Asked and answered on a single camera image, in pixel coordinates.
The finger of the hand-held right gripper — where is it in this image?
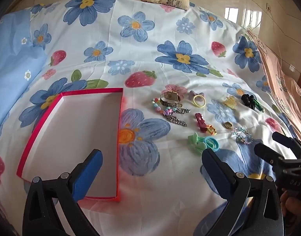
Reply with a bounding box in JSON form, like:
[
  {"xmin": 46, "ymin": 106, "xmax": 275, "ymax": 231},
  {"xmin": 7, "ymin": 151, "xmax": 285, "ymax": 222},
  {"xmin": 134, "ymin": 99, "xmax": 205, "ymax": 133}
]
[
  {"xmin": 272, "ymin": 131, "xmax": 301, "ymax": 156},
  {"xmin": 254, "ymin": 143, "xmax": 288, "ymax": 170}
]

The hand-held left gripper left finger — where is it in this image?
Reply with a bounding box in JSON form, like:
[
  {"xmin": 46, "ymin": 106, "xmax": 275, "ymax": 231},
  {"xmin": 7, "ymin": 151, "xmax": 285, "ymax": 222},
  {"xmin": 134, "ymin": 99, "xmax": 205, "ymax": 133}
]
[{"xmin": 22, "ymin": 149, "xmax": 103, "ymax": 236}]

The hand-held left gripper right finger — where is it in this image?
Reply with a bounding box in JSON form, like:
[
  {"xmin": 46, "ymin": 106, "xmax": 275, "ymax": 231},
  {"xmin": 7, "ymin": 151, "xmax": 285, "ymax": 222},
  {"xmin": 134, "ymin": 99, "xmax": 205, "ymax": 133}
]
[{"xmin": 201, "ymin": 148, "xmax": 285, "ymax": 236}]

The crystal bead bracelet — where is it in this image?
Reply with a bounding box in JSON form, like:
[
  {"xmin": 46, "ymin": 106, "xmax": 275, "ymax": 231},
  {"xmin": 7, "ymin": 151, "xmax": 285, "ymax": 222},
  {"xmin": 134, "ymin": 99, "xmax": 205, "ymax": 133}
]
[{"xmin": 232, "ymin": 127, "xmax": 253, "ymax": 145}]

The red cardboard box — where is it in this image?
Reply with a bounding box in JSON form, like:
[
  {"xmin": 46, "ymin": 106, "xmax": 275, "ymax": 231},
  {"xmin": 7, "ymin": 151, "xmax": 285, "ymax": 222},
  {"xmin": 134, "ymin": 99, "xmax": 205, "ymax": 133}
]
[{"xmin": 16, "ymin": 88, "xmax": 124, "ymax": 202}]

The red hair clip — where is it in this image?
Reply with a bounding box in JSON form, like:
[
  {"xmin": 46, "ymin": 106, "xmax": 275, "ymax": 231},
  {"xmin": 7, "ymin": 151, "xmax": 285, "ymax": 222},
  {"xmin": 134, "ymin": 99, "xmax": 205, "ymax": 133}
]
[{"xmin": 195, "ymin": 113, "xmax": 207, "ymax": 132}]

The silver chain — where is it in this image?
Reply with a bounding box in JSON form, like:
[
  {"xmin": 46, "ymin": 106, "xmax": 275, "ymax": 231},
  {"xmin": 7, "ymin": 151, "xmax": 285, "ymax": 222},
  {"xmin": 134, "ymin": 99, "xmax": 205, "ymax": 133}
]
[{"xmin": 165, "ymin": 107, "xmax": 191, "ymax": 128}]

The yellow hair claw clip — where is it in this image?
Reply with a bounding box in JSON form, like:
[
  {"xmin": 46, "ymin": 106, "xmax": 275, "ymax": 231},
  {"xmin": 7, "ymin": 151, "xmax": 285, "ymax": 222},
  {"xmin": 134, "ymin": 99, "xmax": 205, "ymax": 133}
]
[{"xmin": 223, "ymin": 97, "xmax": 237, "ymax": 109}]

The yellow plastic ring bangle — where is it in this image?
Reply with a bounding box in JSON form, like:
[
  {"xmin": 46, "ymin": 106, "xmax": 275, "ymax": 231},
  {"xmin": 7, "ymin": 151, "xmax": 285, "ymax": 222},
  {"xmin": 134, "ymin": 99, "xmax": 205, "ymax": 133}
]
[{"xmin": 193, "ymin": 95, "xmax": 206, "ymax": 108}]

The colourful bead bracelet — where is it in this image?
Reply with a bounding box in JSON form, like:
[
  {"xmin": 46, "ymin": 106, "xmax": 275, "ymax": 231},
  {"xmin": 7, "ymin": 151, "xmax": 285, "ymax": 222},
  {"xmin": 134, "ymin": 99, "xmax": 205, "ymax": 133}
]
[{"xmin": 152, "ymin": 98, "xmax": 178, "ymax": 116}]

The gold square wristwatch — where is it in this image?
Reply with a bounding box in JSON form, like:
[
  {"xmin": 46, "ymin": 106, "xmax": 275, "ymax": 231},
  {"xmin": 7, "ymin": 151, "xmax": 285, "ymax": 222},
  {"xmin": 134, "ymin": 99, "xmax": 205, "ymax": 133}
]
[{"xmin": 160, "ymin": 91, "xmax": 181, "ymax": 105}]

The person's right hand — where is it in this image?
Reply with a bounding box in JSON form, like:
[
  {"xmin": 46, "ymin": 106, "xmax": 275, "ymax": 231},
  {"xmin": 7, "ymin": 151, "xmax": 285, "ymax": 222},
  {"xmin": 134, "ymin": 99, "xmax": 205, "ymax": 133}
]
[{"xmin": 280, "ymin": 189, "xmax": 301, "ymax": 230}]

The green hair clip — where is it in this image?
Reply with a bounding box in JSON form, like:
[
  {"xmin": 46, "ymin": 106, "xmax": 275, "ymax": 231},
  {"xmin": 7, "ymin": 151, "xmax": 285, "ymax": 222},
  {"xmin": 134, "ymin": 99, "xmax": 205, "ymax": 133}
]
[{"xmin": 253, "ymin": 100, "xmax": 265, "ymax": 113}]

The pink printed cloth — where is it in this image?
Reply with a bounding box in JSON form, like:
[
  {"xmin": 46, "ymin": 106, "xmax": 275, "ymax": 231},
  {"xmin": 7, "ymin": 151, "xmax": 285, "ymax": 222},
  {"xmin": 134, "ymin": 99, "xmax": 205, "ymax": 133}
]
[{"xmin": 247, "ymin": 31, "xmax": 301, "ymax": 145}]

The black flower hair clip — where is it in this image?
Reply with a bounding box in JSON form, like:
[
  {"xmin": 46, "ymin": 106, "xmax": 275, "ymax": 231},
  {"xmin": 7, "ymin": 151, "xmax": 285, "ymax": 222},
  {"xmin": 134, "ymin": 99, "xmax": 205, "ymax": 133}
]
[{"xmin": 241, "ymin": 94, "xmax": 256, "ymax": 109}]

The purple bow hair clip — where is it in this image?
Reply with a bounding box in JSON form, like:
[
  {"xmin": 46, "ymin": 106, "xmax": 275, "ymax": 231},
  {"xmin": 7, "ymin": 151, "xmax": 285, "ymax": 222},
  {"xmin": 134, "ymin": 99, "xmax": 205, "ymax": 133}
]
[{"xmin": 189, "ymin": 90, "xmax": 206, "ymax": 101}]

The light blue pillow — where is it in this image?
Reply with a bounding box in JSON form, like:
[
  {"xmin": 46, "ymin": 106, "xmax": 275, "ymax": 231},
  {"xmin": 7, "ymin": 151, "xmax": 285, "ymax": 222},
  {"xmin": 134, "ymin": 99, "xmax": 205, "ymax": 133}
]
[{"xmin": 0, "ymin": 10, "xmax": 48, "ymax": 138}]

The floral strawberry print bedsheet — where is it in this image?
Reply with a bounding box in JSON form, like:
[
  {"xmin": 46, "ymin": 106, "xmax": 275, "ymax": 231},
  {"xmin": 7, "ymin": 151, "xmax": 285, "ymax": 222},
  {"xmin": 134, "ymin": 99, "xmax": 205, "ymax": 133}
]
[{"xmin": 0, "ymin": 0, "xmax": 299, "ymax": 236}]

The blue hair tie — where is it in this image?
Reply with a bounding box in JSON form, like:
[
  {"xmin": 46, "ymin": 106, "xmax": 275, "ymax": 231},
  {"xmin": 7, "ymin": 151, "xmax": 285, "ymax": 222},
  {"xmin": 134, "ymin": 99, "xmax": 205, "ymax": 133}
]
[{"xmin": 204, "ymin": 136, "xmax": 220, "ymax": 152}]

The green bow hair tie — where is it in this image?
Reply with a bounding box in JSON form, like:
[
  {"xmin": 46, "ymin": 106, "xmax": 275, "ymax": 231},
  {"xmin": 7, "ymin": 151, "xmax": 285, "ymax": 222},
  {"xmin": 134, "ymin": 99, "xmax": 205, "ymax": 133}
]
[{"xmin": 188, "ymin": 132, "xmax": 207, "ymax": 154}]

